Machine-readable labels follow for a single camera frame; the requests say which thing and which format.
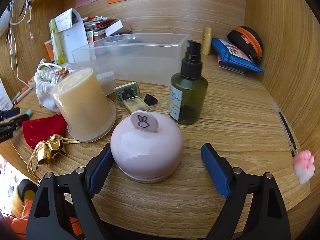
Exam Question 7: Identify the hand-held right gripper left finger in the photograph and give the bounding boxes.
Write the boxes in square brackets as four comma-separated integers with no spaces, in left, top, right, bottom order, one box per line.
[26,143,115,240]

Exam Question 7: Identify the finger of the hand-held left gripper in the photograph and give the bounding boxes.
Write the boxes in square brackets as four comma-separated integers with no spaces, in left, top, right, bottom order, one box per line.
[0,119,23,143]
[0,107,21,120]

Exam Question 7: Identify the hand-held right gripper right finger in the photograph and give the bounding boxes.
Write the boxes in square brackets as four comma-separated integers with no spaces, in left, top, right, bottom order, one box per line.
[201,143,292,240]

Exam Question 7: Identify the pink round domed jar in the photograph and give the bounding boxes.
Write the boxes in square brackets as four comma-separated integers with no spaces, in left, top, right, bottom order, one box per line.
[110,110,185,183]

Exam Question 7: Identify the green spray bottle black pump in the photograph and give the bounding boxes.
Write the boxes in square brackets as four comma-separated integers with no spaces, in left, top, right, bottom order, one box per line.
[169,40,209,125]

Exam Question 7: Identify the clear plastic storage box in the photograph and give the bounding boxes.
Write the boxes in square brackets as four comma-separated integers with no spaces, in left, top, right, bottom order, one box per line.
[71,32,191,87]

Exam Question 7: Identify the wooden desktop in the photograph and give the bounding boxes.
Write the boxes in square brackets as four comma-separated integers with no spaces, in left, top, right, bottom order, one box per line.
[0,51,313,233]

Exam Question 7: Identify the teal tipped dark marker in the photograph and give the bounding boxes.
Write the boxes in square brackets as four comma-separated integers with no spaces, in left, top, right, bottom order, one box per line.
[15,109,33,122]

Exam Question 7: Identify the orange white marker pen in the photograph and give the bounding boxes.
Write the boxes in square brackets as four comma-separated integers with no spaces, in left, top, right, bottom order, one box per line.
[11,77,34,105]

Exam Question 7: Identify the red velvet pouch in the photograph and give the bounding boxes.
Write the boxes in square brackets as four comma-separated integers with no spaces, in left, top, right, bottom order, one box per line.
[22,114,67,150]

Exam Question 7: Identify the gold ribbon bow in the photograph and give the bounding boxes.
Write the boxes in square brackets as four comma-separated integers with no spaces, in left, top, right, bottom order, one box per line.
[27,134,83,180]

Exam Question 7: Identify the beige candle in glass jar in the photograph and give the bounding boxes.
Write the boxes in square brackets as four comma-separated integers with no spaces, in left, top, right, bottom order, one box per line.
[51,67,117,143]

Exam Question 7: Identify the orange yellow object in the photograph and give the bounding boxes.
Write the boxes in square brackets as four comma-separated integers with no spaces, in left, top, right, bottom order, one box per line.
[0,177,40,240]

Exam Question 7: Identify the small green square block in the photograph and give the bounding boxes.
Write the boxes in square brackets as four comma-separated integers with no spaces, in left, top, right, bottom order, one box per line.
[114,81,140,108]

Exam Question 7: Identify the yellow-green liquid bottle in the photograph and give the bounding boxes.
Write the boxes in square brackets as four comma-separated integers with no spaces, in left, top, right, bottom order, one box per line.
[49,19,67,65]

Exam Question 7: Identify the black slim hand tool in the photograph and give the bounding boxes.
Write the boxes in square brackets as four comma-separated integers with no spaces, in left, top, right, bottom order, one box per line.
[277,111,299,158]

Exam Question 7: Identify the small black plastic clip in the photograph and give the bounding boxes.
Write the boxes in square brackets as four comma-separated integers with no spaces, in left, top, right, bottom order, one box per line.
[143,93,158,106]

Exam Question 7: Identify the small translucent lidded container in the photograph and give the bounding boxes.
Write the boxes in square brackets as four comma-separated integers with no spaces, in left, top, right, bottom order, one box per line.
[96,72,117,96]

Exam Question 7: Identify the pink cat paw toy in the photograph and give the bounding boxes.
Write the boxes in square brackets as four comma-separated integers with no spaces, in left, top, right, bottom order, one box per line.
[293,150,315,185]

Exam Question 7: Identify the white paper sheet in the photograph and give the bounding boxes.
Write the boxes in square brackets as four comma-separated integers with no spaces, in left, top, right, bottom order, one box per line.
[59,20,88,64]

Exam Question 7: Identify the pink card wallet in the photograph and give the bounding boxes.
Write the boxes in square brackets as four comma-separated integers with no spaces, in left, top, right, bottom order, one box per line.
[217,55,247,75]

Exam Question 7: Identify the folded handwritten paper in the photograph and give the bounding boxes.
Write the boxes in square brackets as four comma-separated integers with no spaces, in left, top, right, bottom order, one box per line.
[54,7,82,33]

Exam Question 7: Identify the blue zip pouch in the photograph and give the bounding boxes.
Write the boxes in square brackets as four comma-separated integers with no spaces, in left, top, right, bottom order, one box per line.
[211,38,265,74]

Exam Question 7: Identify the stack of colourful booklets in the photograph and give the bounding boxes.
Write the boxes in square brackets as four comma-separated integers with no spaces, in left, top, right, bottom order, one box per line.
[82,16,113,32]

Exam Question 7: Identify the yellow lip balm tube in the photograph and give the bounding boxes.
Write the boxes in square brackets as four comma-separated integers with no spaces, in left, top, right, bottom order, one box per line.
[202,27,213,55]

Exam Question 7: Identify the white rectangular box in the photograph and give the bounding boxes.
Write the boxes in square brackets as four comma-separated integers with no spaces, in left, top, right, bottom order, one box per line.
[104,20,123,37]

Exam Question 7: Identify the black round case orange zip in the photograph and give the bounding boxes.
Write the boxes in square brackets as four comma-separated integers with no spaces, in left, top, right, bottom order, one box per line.
[227,26,264,65]

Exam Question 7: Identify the white drawstring pouch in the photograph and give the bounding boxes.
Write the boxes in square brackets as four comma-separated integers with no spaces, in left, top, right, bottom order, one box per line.
[35,59,75,112]

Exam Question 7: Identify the white hanging cables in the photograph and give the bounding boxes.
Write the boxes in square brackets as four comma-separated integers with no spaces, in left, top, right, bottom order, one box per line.
[6,0,34,88]

